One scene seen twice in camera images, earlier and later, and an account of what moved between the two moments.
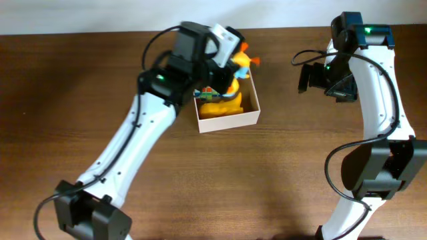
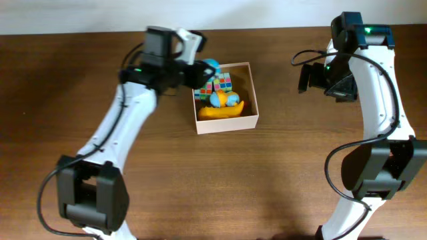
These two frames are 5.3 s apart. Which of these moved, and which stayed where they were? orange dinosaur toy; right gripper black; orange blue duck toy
Moved: orange blue duck toy
Stayed: right gripper black; orange dinosaur toy
